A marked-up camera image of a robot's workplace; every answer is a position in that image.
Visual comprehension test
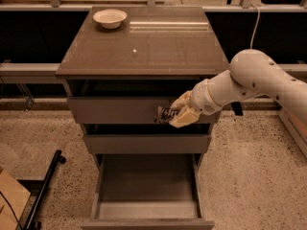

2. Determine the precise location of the cardboard box right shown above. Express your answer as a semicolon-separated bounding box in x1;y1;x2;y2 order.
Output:
279;108;307;158

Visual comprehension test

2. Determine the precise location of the cardboard box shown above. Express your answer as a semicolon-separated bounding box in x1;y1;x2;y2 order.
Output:
279;108;307;158
0;168;31;230

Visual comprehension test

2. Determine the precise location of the middle grey drawer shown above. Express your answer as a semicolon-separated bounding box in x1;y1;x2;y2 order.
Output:
83;124;212;154

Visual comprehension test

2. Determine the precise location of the black bracket post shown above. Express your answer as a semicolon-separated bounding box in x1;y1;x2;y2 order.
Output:
231;102;244;116

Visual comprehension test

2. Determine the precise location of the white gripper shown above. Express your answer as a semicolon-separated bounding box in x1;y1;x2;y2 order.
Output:
169;79;222;128

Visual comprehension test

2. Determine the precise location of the top grey drawer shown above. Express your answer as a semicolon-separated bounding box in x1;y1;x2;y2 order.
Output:
66;80;225;125

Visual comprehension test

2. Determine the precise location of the black thin cable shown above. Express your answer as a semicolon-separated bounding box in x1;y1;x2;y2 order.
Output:
0;192;24;230

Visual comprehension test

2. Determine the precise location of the white cable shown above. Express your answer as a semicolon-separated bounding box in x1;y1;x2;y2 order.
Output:
249;3;261;51

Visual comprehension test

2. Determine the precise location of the grey drawer cabinet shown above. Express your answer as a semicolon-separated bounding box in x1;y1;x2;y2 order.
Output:
54;5;234;174

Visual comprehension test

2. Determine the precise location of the black metal bar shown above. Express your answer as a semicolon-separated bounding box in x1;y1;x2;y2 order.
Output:
24;149;66;230

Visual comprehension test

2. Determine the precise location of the white ceramic bowl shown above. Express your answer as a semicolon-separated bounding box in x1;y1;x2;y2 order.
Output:
93;9;127;30

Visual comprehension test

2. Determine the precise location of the cardboard box left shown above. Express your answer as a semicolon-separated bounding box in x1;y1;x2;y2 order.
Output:
0;168;31;230

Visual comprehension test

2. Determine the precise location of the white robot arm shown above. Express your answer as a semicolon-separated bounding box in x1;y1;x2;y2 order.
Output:
170;49;307;127

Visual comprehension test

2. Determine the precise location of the bottom grey open drawer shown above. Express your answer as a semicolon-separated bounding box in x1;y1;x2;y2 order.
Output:
81;154;215;230

